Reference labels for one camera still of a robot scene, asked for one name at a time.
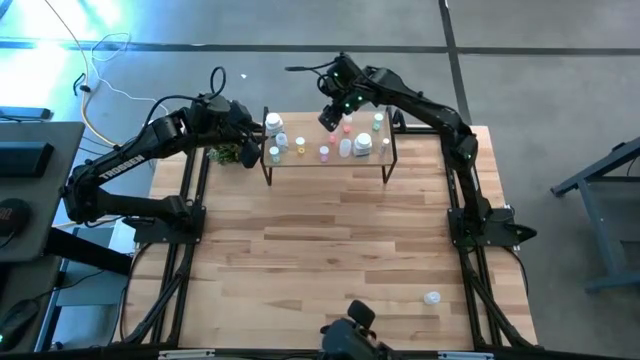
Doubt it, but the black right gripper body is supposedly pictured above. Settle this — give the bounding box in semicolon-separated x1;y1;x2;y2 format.
318;53;366;109

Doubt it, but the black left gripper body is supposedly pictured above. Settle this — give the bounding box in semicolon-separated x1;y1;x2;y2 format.
197;93;262;147

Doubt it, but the large white supplement bottle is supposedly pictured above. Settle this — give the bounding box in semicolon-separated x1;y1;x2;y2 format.
352;131;374;158
264;112;285;137

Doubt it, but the green plant in black pot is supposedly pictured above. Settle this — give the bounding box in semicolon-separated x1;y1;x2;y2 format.
207;142;244;166

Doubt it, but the black desk support beam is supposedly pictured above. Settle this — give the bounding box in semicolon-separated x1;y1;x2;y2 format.
44;227;134;276

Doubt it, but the gray side desk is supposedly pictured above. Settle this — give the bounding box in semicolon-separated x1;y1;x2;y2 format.
0;121;85;264

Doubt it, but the dark flat tablet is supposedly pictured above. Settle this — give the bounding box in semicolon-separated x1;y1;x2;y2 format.
0;106;53;122

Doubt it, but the black rectangular device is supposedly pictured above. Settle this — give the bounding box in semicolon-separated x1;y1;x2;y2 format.
0;141;55;179

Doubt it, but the black device bottom edge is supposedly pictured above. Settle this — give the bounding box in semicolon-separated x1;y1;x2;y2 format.
318;298;404;360

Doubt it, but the black round puck red print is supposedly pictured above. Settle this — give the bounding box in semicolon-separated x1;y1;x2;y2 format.
0;197;31;237

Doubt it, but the black computer mouse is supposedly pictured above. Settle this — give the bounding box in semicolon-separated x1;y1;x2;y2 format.
0;298;40;351

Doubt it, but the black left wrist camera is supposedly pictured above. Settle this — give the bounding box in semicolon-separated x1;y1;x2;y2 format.
239;139;263;170

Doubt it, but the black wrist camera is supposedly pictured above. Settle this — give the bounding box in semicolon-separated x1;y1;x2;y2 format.
317;103;344;133
239;139;263;170

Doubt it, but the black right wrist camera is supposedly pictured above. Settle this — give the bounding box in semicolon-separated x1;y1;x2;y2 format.
317;103;344;133

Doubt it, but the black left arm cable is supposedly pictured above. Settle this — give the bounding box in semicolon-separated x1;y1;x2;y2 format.
143;65;228;129

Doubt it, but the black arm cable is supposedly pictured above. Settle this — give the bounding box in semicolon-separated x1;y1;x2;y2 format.
143;65;228;129
284;59;341;76

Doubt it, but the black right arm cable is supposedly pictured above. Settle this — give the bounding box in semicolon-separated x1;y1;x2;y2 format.
284;59;341;76

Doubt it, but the yellow floor cable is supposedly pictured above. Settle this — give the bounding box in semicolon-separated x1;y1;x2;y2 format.
43;0;151;149

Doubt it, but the silver aluminium bracket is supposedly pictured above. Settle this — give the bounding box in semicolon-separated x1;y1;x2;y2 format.
157;349;216;360
437;350;496;360

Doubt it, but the black metal rig frame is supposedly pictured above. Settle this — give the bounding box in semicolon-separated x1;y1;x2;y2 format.
112;119;539;351

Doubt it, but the blue-gray metal table frame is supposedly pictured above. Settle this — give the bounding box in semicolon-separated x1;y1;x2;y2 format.
549;134;640;294

